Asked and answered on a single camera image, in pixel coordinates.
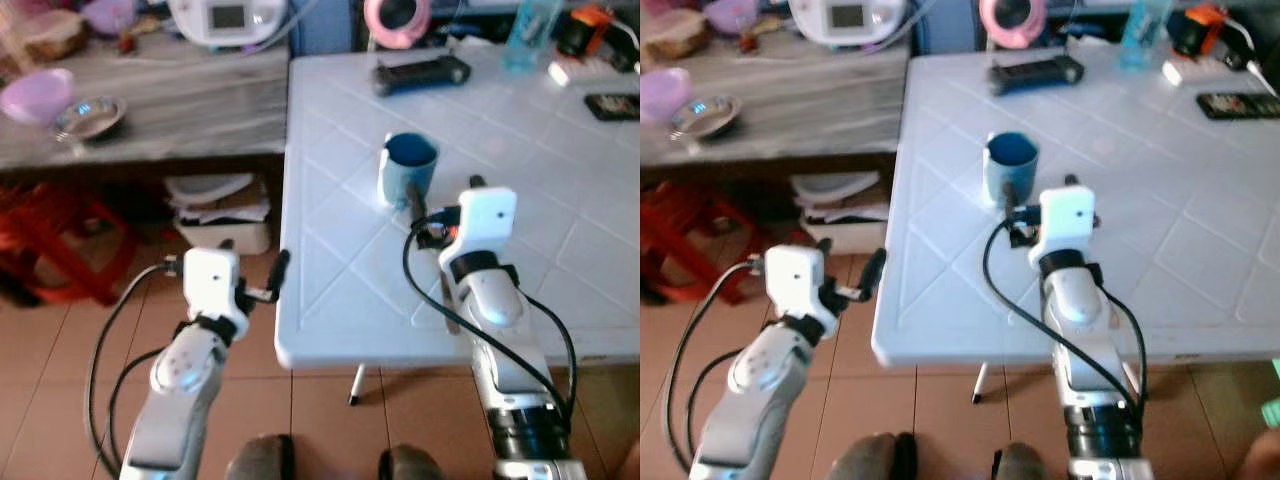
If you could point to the white appliance with display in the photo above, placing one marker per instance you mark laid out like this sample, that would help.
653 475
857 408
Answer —
848 20
228 20

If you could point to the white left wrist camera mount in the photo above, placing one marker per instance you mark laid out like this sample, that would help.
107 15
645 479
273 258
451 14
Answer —
795 280
210 280

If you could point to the small purple plastic bowl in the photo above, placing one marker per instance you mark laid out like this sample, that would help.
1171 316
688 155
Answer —
108 15
730 15

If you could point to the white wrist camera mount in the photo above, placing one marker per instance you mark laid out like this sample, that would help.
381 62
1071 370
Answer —
1068 215
485 215
795 280
210 280

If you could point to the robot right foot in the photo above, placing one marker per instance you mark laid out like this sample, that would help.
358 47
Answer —
1020 463
410 465

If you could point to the large purple plastic bowl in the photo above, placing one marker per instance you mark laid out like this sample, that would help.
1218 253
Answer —
662 95
35 95

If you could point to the grey wooden side table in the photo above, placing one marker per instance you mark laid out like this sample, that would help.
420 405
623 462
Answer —
190 100
810 100

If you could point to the white storage box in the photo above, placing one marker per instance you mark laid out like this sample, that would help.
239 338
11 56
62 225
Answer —
225 235

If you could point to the black flat phone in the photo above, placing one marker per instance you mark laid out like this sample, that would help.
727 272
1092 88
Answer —
1240 105
615 106

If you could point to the white power strip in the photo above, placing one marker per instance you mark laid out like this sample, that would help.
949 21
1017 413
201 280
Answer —
580 72

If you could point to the woven brown basket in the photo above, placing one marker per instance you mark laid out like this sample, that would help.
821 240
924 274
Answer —
676 36
52 38

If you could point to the blue ceramic mug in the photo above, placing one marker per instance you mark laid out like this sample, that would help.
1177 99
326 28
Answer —
400 180
1000 175

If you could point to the green object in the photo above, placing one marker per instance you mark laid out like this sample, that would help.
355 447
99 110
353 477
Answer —
1272 414

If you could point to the black handheld controller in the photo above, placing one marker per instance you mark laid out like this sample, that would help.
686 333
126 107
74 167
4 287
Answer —
420 74
1035 74

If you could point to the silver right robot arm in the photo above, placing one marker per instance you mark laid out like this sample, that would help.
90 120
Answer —
495 300
1080 300

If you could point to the clear blue plastic bottle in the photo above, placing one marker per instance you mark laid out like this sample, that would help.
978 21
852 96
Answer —
528 40
1143 40

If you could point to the red plastic stool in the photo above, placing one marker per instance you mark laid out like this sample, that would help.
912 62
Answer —
50 235
690 230

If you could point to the white plastic lid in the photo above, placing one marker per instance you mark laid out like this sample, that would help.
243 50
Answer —
205 188
830 187

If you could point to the orange and black device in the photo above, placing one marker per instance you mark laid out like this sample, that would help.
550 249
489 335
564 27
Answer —
585 30
1198 30

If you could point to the white plastic folding table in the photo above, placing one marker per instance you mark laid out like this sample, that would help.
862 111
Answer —
340 200
930 200

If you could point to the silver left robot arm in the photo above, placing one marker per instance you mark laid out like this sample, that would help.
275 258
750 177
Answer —
755 380
180 375

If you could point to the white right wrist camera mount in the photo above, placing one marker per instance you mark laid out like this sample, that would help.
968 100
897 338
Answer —
1068 215
485 215

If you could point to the pink round mirror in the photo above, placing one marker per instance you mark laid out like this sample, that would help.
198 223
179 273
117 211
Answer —
990 25
375 25

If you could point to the shiny metal bowl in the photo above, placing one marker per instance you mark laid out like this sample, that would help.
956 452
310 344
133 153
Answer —
706 116
90 118

